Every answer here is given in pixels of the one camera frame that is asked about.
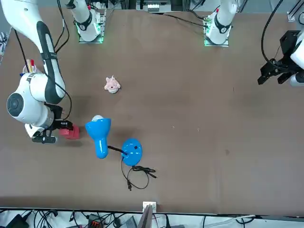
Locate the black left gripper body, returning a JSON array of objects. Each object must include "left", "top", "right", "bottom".
[{"left": 280, "top": 30, "right": 304, "bottom": 57}]

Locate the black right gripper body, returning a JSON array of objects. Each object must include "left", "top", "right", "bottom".
[{"left": 45, "top": 103, "right": 64, "bottom": 121}]

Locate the blue desk lamp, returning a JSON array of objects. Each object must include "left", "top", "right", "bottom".
[{"left": 85, "top": 114, "right": 144, "bottom": 167}]

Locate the clear plastic cup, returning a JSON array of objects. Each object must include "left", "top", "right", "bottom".
[{"left": 22, "top": 63, "right": 45, "bottom": 77}]

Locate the pink plush toy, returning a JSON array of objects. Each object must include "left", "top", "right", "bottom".
[{"left": 104, "top": 74, "right": 121, "bottom": 94}]

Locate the striped cloth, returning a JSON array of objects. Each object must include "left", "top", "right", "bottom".
[{"left": 0, "top": 32, "right": 10, "bottom": 64}]

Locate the black box with orange ports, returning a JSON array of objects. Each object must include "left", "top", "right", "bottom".
[{"left": 87, "top": 213, "right": 105, "bottom": 228}]

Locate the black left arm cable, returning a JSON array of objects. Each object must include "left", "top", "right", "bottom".
[{"left": 260, "top": 0, "right": 285, "bottom": 64}]

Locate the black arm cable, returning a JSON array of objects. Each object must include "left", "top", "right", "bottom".
[
  {"left": 13, "top": 0, "right": 72, "bottom": 119},
  {"left": 260, "top": 0, "right": 285, "bottom": 64}
]

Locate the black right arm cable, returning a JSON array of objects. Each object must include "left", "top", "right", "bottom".
[{"left": 13, "top": 0, "right": 72, "bottom": 119}]

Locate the black lamp power cable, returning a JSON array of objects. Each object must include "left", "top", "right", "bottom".
[{"left": 120, "top": 156, "right": 157, "bottom": 191}]

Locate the black base power cable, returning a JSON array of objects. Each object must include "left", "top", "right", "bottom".
[{"left": 162, "top": 13, "right": 206, "bottom": 27}]

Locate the aluminium camera post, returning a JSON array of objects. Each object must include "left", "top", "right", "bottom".
[{"left": 137, "top": 201, "right": 158, "bottom": 228}]

